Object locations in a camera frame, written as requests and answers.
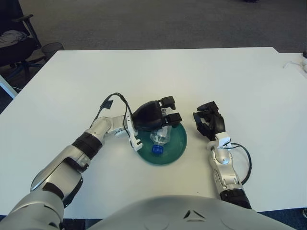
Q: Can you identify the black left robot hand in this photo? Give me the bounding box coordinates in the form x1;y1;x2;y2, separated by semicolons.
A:
131;95;183;131

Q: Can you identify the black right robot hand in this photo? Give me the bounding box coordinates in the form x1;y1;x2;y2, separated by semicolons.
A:
192;101;226;141

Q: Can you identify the clear plastic bottle blue cap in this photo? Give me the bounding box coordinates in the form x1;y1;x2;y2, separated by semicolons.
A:
149;108;172;156

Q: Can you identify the green round plate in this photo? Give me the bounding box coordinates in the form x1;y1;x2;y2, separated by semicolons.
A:
134;122;188;166

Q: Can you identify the grey robot torso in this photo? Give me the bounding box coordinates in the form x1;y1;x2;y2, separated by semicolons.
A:
87;195;292;230

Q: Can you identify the black office chair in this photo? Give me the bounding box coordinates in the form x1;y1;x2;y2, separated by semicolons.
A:
0;0;41;81

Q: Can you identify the grey cloth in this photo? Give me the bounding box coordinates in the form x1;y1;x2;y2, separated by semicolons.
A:
0;30;27;47

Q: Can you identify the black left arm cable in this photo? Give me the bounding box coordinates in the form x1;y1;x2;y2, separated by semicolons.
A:
92;92;132;135

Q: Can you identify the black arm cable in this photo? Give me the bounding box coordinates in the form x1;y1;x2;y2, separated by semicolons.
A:
226;143;252;185
92;92;132;135

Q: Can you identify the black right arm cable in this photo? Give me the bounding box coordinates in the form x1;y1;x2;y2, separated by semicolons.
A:
226;143;252;185

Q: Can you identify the thin white cable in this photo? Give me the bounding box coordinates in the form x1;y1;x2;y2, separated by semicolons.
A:
282;61;303;69

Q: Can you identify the black wire mesh wastebasket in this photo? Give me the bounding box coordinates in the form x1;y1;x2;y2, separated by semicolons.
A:
41;42;65;62

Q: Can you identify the white desk frame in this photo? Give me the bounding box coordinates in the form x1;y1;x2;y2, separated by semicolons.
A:
0;74;18;99

